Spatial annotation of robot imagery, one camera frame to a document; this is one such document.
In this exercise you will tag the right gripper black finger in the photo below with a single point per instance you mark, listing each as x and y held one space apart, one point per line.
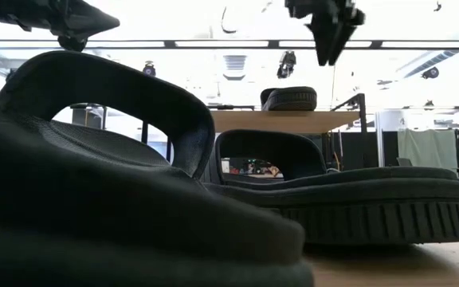
324 40
341 36

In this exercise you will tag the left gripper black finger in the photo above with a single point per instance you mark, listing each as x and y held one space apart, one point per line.
88 20
72 44

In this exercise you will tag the large dark green slide sandal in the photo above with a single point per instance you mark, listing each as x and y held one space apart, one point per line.
94 219

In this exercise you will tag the dark cabinet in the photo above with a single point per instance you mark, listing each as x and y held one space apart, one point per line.
81 116

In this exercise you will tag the black hanging spotlight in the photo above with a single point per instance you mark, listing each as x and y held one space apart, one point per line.
149 70
431 73

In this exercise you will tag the grey ceiling air vent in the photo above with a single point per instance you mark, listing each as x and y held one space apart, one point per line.
234 64

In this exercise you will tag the small black ceiling hook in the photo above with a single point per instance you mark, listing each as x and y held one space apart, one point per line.
437 6

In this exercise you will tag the small black ceiling fixture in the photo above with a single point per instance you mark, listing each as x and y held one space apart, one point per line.
428 104

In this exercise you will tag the black partition panel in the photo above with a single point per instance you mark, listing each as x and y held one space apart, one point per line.
391 149

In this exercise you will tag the grey chair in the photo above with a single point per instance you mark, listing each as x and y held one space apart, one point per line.
405 162

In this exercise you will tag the pale green hanging cloth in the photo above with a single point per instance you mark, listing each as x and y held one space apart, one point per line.
426 149

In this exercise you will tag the black hanging camera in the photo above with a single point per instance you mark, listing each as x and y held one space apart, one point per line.
286 64

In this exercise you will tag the wooden shelf with black frame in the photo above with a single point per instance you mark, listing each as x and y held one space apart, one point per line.
285 121

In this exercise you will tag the white vertical post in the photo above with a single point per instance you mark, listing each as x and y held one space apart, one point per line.
379 139

